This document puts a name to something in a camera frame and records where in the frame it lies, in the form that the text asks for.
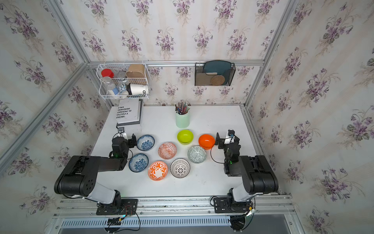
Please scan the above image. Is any blue floral bowl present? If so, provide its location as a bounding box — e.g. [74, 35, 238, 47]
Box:
[137, 135, 155, 151]
[129, 154, 149, 173]

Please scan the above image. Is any green grey pattern bowl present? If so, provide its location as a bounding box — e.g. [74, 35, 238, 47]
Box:
[188, 145, 207, 164]

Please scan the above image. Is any orange geometric pattern bowl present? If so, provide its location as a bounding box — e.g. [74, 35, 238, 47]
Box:
[158, 142, 177, 160]

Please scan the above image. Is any orange floral pattern bowl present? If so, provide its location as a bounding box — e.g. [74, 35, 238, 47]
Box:
[148, 161, 168, 181]

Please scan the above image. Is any black white pattern bowl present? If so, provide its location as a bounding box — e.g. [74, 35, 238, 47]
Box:
[170, 159, 191, 178]

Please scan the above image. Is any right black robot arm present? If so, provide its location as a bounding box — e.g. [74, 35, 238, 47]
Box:
[213, 130, 279, 214]

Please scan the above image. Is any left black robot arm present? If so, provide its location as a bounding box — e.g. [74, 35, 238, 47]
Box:
[54, 133, 137, 208]

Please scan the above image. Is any orange plastic bowl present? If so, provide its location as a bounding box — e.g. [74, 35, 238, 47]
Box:
[198, 134, 215, 150]

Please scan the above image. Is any white grey book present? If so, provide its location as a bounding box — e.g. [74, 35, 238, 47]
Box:
[116, 98, 143, 126]

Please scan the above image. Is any lime green plastic bowl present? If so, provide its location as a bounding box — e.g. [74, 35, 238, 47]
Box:
[177, 129, 194, 145]

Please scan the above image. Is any mint green pencil cup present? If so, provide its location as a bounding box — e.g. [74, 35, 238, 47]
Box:
[175, 112, 190, 129]

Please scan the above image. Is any white paper cup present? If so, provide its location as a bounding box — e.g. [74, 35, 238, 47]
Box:
[127, 83, 149, 96]

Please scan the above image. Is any clear plastic bottle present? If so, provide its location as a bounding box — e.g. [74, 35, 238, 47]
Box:
[102, 77, 119, 96]

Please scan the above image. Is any coloured pencils bunch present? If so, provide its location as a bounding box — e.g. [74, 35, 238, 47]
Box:
[175, 101, 190, 115]

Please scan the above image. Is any round cork coaster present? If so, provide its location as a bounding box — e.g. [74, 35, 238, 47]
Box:
[210, 75, 226, 86]

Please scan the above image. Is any brown cardboard box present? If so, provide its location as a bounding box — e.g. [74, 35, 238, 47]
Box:
[126, 64, 146, 78]

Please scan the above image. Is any red lidded jar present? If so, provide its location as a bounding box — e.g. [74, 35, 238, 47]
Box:
[101, 69, 114, 79]

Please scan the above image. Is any teal plate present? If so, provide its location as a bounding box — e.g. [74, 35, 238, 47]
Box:
[203, 60, 231, 85]

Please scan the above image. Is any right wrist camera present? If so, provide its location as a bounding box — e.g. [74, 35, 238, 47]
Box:
[225, 130, 235, 144]

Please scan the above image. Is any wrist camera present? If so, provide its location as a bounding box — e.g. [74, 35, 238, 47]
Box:
[117, 126, 127, 139]
[225, 130, 235, 144]

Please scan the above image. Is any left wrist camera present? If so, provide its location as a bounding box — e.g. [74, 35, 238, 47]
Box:
[117, 126, 127, 139]

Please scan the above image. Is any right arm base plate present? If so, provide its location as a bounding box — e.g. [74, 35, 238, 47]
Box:
[210, 196, 253, 214]

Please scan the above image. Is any white wire wall basket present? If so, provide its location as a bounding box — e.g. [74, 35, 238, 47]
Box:
[96, 63, 151, 100]

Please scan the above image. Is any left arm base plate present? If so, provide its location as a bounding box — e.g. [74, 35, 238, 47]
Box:
[96, 199, 138, 215]

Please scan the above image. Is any black mesh wall organizer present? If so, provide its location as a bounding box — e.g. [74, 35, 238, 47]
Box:
[194, 62, 236, 86]

